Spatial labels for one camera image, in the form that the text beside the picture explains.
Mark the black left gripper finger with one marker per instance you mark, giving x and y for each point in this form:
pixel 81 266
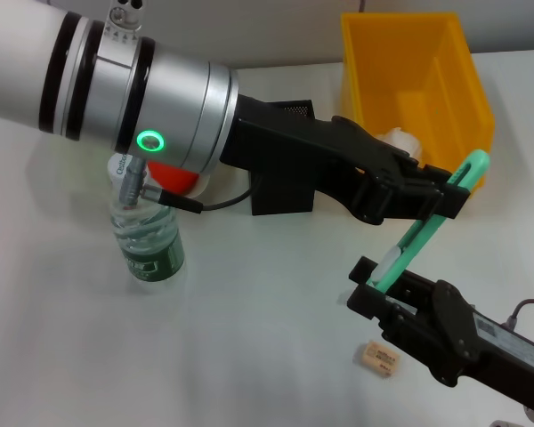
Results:
pixel 456 202

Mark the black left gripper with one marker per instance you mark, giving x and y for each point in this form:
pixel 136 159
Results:
pixel 316 155

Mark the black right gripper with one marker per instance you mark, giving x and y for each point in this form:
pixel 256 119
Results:
pixel 449 338

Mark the green utility knife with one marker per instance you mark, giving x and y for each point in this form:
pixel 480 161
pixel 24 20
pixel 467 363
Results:
pixel 427 231

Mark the white paper ball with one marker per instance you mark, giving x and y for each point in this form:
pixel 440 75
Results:
pixel 402 142

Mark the orange fruit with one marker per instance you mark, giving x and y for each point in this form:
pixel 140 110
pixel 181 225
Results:
pixel 173 180

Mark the clear green-label water bottle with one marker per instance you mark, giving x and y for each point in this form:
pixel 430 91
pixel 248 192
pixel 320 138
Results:
pixel 147 240

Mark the beige eraser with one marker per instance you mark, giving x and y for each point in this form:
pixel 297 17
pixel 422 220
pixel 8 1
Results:
pixel 378 359

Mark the black mesh pen holder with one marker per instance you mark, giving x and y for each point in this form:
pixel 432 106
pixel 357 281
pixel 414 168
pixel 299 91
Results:
pixel 285 202

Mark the yellow plastic bin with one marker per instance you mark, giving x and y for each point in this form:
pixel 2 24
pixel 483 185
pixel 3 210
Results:
pixel 409 66

